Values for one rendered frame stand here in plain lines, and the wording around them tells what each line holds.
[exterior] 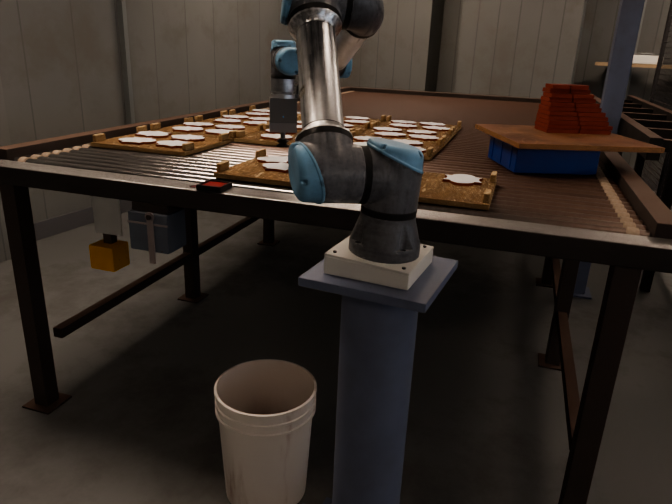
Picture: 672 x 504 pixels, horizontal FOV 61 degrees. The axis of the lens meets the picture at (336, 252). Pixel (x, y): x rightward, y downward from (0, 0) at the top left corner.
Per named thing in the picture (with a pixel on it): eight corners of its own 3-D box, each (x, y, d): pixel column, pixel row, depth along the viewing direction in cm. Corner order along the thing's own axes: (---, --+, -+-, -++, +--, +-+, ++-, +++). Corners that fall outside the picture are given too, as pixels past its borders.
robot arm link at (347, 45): (402, -32, 124) (346, 51, 172) (353, -37, 122) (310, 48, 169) (402, 21, 124) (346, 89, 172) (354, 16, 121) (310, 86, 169)
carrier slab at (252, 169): (339, 192, 164) (339, 187, 163) (213, 177, 176) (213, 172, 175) (372, 170, 195) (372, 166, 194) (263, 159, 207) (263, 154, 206)
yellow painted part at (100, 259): (114, 272, 179) (107, 199, 171) (90, 268, 181) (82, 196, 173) (130, 264, 186) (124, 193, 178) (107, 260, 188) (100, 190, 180)
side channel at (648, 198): (675, 263, 137) (685, 225, 134) (648, 260, 139) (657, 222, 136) (569, 112, 501) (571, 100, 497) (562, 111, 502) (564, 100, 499)
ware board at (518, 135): (664, 153, 191) (665, 147, 190) (518, 148, 187) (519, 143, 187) (592, 131, 238) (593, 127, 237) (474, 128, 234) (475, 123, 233)
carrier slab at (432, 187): (488, 210, 152) (489, 204, 151) (341, 193, 163) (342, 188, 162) (496, 183, 183) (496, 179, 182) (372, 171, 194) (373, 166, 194)
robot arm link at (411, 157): (426, 215, 114) (436, 147, 109) (362, 214, 111) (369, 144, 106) (407, 198, 125) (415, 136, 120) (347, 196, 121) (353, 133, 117)
